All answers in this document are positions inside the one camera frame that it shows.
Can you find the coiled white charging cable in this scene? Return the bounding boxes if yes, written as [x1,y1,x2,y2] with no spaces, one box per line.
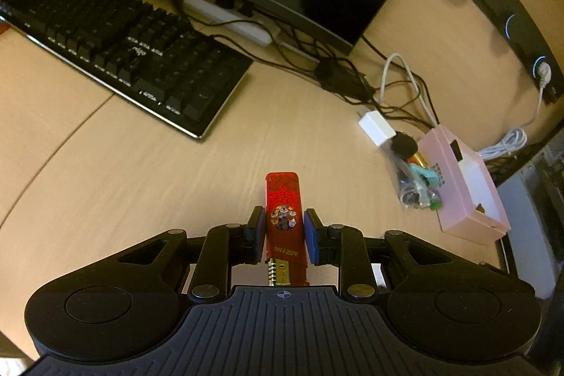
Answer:
[478,65,555,162]

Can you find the white charger block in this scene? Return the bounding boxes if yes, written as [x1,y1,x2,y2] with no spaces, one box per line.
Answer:
[358,110,396,147]

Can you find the red printed lighter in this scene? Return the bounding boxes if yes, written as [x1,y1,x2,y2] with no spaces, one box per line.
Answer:
[264,172,308,288]

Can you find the black mechanical keyboard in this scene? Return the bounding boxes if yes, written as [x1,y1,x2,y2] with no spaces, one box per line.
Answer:
[0,0,255,139]

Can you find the clear plastic bag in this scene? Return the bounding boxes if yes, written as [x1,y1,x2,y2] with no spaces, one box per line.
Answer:
[382,131,444,212]

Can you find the pink cardboard box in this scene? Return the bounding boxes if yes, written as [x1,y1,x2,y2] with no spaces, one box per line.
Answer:
[417,126,512,247]

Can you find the white power strip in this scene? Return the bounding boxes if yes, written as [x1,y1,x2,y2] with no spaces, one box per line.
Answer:
[182,0,272,47]

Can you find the black power adapter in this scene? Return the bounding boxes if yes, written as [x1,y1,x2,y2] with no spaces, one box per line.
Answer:
[314,59,370,100]

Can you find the black cables bundle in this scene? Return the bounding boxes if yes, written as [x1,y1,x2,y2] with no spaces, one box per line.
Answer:
[88,0,441,128]

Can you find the teal plastic part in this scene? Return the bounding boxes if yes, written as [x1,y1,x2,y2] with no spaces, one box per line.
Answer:
[408,164,442,189]

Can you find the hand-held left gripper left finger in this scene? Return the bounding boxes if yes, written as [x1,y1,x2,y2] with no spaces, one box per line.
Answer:
[115,206,266,306]

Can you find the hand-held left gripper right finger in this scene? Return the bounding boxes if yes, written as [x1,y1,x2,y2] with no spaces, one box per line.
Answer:
[304,208,450,306]

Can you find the thin white cable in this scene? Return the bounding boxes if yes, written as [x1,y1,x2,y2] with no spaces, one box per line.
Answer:
[381,53,441,127]

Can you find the black fuzzy ball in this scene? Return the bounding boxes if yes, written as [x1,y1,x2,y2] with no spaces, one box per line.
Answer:
[392,132,418,159]

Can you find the green toy car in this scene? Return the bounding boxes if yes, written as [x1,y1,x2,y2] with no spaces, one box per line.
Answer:
[399,186,443,212]

